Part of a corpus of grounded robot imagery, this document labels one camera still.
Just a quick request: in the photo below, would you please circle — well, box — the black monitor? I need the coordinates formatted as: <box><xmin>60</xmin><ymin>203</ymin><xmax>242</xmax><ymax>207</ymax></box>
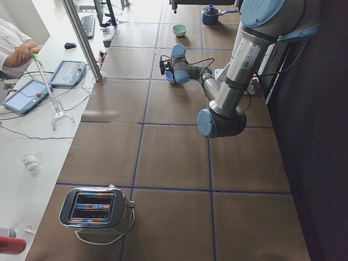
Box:
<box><xmin>94</xmin><ymin>0</ymin><xmax>117</xmax><ymax>28</ymax></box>

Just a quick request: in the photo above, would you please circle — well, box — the long reach grabber tool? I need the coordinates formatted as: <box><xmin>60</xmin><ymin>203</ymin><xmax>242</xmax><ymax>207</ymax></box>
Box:
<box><xmin>31</xmin><ymin>54</ymin><xmax>75</xmax><ymax>131</ymax></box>

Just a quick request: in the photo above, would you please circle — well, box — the red bottle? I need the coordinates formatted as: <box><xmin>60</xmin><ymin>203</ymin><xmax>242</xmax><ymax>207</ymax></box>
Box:
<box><xmin>0</xmin><ymin>236</ymin><xmax>27</xmax><ymax>254</ymax></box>

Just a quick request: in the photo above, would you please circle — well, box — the white toaster power cable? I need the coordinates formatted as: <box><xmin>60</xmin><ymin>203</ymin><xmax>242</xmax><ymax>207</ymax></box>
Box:
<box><xmin>74</xmin><ymin>209</ymin><xmax>135</xmax><ymax>245</ymax></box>

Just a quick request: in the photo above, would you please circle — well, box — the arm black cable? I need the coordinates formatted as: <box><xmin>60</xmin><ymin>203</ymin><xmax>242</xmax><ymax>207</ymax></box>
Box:
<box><xmin>159</xmin><ymin>55</ymin><xmax>286</xmax><ymax>110</ymax></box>

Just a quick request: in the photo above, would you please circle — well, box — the blue bowl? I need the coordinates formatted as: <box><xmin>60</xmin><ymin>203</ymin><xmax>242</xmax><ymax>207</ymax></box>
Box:
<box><xmin>165</xmin><ymin>71</ymin><xmax>176</xmax><ymax>84</ymax></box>

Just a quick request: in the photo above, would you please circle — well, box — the blue teach pendant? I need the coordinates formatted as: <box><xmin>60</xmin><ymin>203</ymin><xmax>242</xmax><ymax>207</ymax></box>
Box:
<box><xmin>48</xmin><ymin>60</ymin><xmax>86</xmax><ymax>88</ymax></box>
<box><xmin>2</xmin><ymin>79</ymin><xmax>48</xmax><ymax>114</ymax></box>

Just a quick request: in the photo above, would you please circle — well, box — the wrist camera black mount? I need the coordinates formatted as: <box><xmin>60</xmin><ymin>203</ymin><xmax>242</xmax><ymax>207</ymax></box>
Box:
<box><xmin>159</xmin><ymin>60</ymin><xmax>167</xmax><ymax>75</ymax></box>

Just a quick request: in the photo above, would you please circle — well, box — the aluminium frame post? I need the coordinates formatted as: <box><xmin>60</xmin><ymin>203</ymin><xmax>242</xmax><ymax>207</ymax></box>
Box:
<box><xmin>62</xmin><ymin>0</ymin><xmax>102</xmax><ymax>82</ymax></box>

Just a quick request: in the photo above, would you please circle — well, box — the black keyboard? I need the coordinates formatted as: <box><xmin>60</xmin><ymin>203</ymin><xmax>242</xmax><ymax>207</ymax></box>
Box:
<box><xmin>80</xmin><ymin>15</ymin><xmax>95</xmax><ymax>39</ymax></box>

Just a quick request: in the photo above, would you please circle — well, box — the near blue teach pendant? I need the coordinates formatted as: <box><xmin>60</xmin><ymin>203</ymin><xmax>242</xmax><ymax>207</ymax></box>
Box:
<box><xmin>2</xmin><ymin>79</ymin><xmax>48</xmax><ymax>114</ymax></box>

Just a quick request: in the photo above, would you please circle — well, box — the paper cup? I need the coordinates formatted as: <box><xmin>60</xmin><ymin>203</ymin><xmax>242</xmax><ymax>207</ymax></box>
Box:
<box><xmin>21</xmin><ymin>154</ymin><xmax>39</xmax><ymax>171</ymax></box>

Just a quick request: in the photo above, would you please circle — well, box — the person in white shirt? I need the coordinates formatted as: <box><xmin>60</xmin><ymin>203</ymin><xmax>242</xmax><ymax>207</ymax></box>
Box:
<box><xmin>1</xmin><ymin>19</ymin><xmax>42</xmax><ymax>79</ymax></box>

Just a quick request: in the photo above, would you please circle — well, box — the blue saucepan with glass lid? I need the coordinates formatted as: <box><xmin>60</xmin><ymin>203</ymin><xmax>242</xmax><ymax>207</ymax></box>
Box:
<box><xmin>201</xmin><ymin>4</ymin><xmax>239</xmax><ymax>25</ymax></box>

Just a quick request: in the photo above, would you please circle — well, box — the green bowl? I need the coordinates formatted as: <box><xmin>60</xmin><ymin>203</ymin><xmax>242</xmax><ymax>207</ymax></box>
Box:
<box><xmin>172</xmin><ymin>24</ymin><xmax>187</xmax><ymax>37</ymax></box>

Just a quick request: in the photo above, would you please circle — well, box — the cream white toaster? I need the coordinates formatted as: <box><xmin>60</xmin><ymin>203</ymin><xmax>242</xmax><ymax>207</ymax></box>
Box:
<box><xmin>59</xmin><ymin>186</ymin><xmax>135</xmax><ymax>240</ymax></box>

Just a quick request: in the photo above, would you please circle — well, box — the far blue teach pendant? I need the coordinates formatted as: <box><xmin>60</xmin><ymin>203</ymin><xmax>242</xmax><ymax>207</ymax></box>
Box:
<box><xmin>48</xmin><ymin>60</ymin><xmax>86</xmax><ymax>88</ymax></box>

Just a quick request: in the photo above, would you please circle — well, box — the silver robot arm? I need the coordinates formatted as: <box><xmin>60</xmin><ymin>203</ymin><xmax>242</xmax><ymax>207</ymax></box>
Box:
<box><xmin>169</xmin><ymin>0</ymin><xmax>235</xmax><ymax>14</ymax></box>
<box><xmin>160</xmin><ymin>1</ymin><xmax>322</xmax><ymax>138</ymax></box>

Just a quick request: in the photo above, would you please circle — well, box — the black computer mouse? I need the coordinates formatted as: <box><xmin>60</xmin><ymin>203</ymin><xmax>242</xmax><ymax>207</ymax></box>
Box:
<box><xmin>64</xmin><ymin>42</ymin><xmax>77</xmax><ymax>49</ymax></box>

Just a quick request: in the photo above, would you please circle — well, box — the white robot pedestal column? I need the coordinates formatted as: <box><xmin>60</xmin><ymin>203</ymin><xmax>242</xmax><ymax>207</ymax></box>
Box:
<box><xmin>214</xmin><ymin>69</ymin><xmax>256</xmax><ymax>95</ymax></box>

